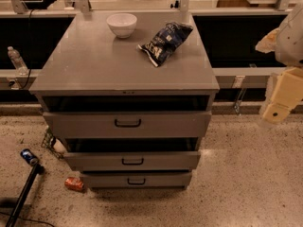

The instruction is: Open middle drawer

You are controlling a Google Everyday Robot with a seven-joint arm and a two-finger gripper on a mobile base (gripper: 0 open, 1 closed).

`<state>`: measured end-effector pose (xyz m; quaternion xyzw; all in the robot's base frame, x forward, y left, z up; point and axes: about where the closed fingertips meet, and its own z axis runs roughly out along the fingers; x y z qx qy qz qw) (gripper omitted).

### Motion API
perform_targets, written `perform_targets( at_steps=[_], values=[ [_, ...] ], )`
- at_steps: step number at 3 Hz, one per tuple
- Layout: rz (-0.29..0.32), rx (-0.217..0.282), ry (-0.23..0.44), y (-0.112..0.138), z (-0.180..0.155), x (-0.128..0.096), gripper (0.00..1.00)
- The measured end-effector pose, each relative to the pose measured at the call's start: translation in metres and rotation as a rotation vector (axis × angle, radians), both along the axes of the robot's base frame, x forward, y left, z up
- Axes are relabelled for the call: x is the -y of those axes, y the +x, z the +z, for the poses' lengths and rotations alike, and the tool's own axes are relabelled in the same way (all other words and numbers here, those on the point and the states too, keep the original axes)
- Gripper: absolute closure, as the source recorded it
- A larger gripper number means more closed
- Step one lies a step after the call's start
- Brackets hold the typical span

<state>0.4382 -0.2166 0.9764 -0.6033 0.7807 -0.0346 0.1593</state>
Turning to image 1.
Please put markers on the black pole stand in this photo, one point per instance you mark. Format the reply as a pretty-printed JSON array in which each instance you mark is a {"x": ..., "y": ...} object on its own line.
[{"x": 36, "y": 169}]

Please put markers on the blue soda can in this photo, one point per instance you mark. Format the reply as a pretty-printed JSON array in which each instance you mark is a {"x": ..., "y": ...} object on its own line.
[{"x": 29, "y": 157}]

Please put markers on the wire basket with white object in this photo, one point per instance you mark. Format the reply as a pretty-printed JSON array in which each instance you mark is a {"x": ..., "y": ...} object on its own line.
[{"x": 53, "y": 145}]

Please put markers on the white ceramic bowl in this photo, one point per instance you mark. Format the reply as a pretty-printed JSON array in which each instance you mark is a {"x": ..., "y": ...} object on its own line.
[{"x": 122, "y": 24}]

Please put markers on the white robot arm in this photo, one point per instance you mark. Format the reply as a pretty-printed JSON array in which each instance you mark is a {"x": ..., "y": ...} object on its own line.
[{"x": 286, "y": 42}]

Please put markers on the metal bracket on rail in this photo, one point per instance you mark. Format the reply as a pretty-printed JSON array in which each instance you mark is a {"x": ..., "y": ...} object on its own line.
[{"x": 237, "y": 84}]

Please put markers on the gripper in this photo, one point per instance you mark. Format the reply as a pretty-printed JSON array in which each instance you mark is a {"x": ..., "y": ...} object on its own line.
[{"x": 291, "y": 44}]

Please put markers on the dark blue chip bag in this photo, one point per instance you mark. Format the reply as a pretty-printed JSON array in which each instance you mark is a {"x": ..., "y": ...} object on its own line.
[{"x": 165, "y": 42}]

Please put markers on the clear plastic water bottle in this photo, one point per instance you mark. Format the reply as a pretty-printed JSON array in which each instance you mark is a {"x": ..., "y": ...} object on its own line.
[{"x": 17, "y": 61}]

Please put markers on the grey bottom drawer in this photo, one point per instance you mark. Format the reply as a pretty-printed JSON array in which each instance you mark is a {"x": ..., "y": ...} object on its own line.
[{"x": 136, "y": 179}]

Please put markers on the grey drawer cabinet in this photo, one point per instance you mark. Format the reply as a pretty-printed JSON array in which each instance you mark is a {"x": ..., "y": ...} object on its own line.
[{"x": 93, "y": 71}]

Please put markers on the grey top drawer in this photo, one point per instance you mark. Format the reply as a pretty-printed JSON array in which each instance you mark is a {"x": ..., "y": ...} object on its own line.
[{"x": 127, "y": 125}]

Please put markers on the grey drawer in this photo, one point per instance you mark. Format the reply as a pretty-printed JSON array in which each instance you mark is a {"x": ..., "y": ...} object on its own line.
[
  {"x": 132, "y": 161},
  {"x": 136, "y": 179},
  {"x": 127, "y": 125}
]

